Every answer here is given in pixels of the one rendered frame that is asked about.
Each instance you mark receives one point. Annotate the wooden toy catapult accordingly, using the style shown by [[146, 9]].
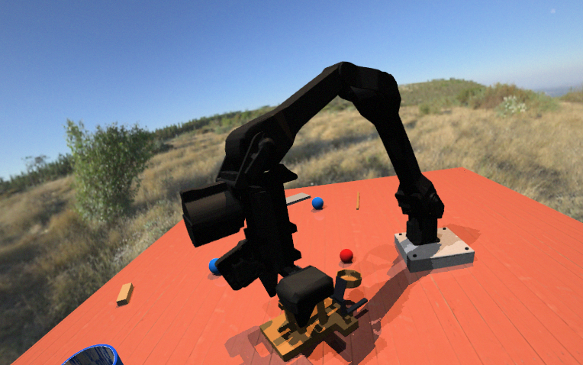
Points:
[[288, 339]]

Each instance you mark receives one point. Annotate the red ball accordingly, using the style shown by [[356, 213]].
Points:
[[346, 255]]

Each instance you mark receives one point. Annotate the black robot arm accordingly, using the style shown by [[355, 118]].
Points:
[[243, 191]]

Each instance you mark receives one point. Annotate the blue ball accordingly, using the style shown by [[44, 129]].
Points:
[[318, 203], [212, 267]]

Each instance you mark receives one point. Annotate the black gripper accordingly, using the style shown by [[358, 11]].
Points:
[[299, 290]]

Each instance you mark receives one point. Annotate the blue mug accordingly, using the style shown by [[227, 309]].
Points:
[[99, 354]]

